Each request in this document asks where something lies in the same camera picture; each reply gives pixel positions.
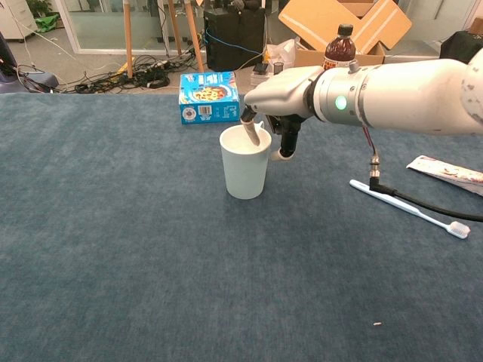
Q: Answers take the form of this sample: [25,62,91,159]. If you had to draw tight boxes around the wooden easel leg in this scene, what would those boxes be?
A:
[183,0,205,73]
[168,0,183,57]
[123,0,135,79]

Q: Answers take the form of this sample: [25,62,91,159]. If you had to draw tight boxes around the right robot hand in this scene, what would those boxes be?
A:
[240,66,325,161]

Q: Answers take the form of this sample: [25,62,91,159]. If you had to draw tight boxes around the brown tea bottle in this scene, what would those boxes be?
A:
[323,23,357,71]

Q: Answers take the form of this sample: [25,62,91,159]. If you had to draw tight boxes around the light blue toothbrush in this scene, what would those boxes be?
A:
[349,179,472,240]

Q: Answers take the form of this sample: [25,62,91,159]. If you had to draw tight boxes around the black floor cable pile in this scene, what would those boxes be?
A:
[17,54,207,94]

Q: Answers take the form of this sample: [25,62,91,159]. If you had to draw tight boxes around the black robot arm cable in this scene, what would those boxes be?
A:
[361,126,483,223]

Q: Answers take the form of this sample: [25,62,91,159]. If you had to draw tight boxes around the silver aluminium rails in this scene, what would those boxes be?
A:
[250,71,272,91]

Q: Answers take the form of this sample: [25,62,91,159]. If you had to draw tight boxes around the white plastic bag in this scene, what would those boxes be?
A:
[265,38,297,75]

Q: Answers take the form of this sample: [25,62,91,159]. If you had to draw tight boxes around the green fabric item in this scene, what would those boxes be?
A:
[35,13,60,34]

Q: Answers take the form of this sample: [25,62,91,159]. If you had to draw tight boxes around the green potted plant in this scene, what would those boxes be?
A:
[25,0,54,19]

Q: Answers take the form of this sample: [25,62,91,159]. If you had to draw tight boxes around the blue snack box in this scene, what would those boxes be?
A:
[178,71,246,126]

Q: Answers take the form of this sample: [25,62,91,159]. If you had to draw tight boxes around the blue network cable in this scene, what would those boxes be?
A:
[205,28,265,72]

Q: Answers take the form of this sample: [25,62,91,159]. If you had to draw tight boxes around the white cabinet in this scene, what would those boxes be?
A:
[0,0,38,41]

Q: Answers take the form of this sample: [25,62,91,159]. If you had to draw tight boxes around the black computer tower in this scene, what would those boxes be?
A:
[203,6,266,72]

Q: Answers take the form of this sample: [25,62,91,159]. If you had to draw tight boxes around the white floral toothpaste tube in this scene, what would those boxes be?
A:
[406,155,483,196]

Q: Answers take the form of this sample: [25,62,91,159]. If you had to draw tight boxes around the white cup with ears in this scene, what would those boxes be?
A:
[219,122,273,201]

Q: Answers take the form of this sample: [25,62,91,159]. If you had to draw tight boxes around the blue table mat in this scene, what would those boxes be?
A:
[0,92,483,362]

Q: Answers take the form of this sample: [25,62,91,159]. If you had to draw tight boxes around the dark blue machine base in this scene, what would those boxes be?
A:
[0,32,60,94]

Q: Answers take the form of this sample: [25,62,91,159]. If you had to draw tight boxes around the open cardboard box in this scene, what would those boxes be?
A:
[278,0,413,72]

